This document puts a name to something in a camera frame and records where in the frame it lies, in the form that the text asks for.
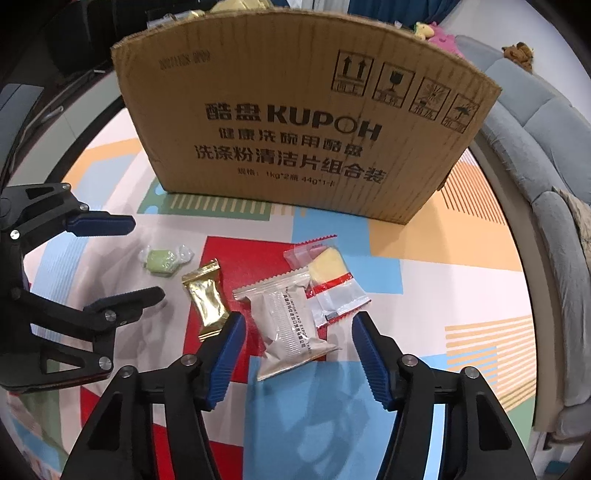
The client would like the clear red-edged cake packet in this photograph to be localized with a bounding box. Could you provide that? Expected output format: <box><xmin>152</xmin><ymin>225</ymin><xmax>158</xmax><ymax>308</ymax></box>
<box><xmin>283</xmin><ymin>234</ymin><xmax>373</xmax><ymax>329</ymax></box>

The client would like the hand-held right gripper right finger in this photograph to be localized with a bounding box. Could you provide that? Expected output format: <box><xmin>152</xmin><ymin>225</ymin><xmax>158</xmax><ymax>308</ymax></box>
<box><xmin>352</xmin><ymin>311</ymin><xmax>539</xmax><ymax>480</ymax></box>

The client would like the gold snack packet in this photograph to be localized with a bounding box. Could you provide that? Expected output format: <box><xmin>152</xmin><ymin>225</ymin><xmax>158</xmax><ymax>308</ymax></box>
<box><xmin>181</xmin><ymin>260</ymin><xmax>232</xmax><ymax>343</ymax></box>

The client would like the brown plush toy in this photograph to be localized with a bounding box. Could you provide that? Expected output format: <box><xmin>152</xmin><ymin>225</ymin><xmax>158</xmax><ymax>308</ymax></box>
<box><xmin>502</xmin><ymin>42</ymin><xmax>535</xmax><ymax>73</ymax></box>

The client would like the black upright piano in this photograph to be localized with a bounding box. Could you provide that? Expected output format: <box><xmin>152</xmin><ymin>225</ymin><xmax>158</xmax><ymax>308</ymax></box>
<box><xmin>46</xmin><ymin>0</ymin><xmax>155</xmax><ymax>77</ymax></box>

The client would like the grey tv cabinet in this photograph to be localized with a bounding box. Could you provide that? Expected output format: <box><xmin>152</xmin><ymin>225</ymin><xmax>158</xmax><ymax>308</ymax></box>
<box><xmin>0</xmin><ymin>69</ymin><xmax>124</xmax><ymax>188</ymax></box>

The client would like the blue curtain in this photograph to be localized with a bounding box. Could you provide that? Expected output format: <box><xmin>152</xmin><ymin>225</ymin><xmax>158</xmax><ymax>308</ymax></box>
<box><xmin>401</xmin><ymin>0</ymin><xmax>451</xmax><ymax>27</ymax></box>

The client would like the brown cardboard box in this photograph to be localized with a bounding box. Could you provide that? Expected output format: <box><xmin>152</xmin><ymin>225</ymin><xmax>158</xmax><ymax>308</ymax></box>
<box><xmin>111</xmin><ymin>10</ymin><xmax>503</xmax><ymax>226</ymax></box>

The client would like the pink plush toy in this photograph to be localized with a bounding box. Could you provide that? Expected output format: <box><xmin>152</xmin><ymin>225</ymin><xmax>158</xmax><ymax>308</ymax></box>
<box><xmin>427</xmin><ymin>25</ymin><xmax>465</xmax><ymax>59</ymax></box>

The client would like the silver snack packet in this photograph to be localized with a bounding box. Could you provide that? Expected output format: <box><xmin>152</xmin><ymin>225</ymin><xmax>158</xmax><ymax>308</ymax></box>
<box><xmin>232</xmin><ymin>267</ymin><xmax>343</xmax><ymax>383</ymax></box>

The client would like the beige cushion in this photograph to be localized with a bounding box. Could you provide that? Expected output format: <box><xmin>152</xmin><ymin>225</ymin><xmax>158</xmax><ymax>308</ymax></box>
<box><xmin>560</xmin><ymin>188</ymin><xmax>591</xmax><ymax>274</ymax></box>

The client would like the grey corner sofa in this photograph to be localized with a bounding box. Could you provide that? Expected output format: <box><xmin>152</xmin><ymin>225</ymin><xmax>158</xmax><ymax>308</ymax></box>
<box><xmin>455</xmin><ymin>34</ymin><xmax>591</xmax><ymax>418</ymax></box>

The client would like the colourful patterned mat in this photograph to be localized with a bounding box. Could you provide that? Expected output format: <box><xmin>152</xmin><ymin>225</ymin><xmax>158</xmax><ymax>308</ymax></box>
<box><xmin>0</xmin><ymin>106</ymin><xmax>539</xmax><ymax>480</ymax></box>

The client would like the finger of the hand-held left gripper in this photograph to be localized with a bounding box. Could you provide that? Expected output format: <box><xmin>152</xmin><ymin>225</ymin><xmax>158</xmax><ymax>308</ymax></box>
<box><xmin>0</xmin><ymin>183</ymin><xmax>136</xmax><ymax>253</ymax></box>
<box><xmin>0</xmin><ymin>285</ymin><xmax>166</xmax><ymax>394</ymax></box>

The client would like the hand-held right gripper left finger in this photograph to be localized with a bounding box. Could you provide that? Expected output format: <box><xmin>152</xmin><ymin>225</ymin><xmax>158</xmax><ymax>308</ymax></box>
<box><xmin>60</xmin><ymin>312</ymin><xmax>247</xmax><ymax>480</ymax></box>

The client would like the green candy in clear wrapper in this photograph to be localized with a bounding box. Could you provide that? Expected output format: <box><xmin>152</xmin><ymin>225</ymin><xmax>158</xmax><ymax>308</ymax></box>
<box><xmin>139</xmin><ymin>244</ymin><xmax>195</xmax><ymax>277</ymax></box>

